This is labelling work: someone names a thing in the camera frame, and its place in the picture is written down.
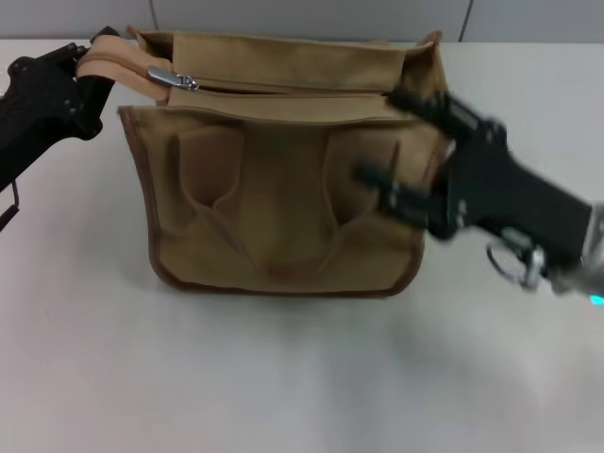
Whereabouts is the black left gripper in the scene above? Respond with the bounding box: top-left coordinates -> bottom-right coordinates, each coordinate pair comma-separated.
0,25 -> 120,194

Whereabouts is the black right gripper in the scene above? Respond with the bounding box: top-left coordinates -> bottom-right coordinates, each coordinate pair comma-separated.
352,88 -> 595,268

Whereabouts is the silver metal zipper pull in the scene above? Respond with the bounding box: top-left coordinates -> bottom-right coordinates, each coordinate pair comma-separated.
146,64 -> 200,92

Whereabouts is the khaki canvas food bag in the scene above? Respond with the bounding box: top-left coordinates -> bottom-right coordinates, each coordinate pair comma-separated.
75,30 -> 455,299

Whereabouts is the right gripper connector cable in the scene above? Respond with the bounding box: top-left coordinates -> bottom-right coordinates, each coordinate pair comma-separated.
487,225 -> 549,288

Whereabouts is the gripper connector cable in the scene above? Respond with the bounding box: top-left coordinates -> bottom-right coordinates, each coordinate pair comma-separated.
0,177 -> 24,233
487,225 -> 549,288

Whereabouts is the left gripper connector cable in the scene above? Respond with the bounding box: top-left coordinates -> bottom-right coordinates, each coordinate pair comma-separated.
0,177 -> 24,233

